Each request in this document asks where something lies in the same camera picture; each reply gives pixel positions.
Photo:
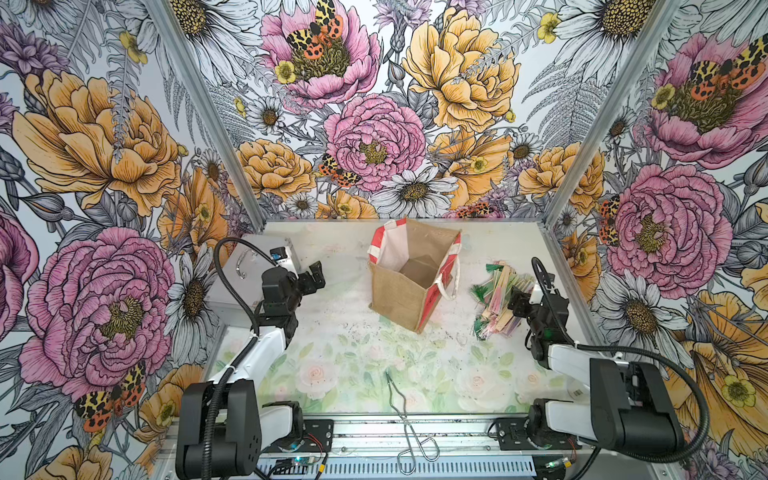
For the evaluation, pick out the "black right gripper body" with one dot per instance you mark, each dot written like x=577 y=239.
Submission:
x=523 y=309

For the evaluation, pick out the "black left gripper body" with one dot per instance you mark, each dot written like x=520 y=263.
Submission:
x=301 y=287

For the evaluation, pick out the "burlap tote bag red trim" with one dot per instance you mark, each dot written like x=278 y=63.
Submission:
x=413 y=265

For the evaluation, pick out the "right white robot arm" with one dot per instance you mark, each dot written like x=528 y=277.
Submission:
x=625 y=407

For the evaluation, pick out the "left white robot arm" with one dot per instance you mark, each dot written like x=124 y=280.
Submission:
x=246 y=384

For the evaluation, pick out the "pile of folding fans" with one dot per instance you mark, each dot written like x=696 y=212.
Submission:
x=496 y=297

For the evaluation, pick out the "silver aluminium case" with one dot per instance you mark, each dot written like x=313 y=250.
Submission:
x=243 y=269

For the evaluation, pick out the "metal tongs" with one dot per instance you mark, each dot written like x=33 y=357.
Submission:
x=426 y=446

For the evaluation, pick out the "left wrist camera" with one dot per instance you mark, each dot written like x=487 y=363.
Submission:
x=283 y=256

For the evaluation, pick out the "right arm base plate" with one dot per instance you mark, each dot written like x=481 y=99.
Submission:
x=516 y=433

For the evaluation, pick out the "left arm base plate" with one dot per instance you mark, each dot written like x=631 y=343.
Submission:
x=317 y=438

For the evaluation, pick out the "aluminium front rail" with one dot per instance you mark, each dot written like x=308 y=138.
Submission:
x=382 y=435

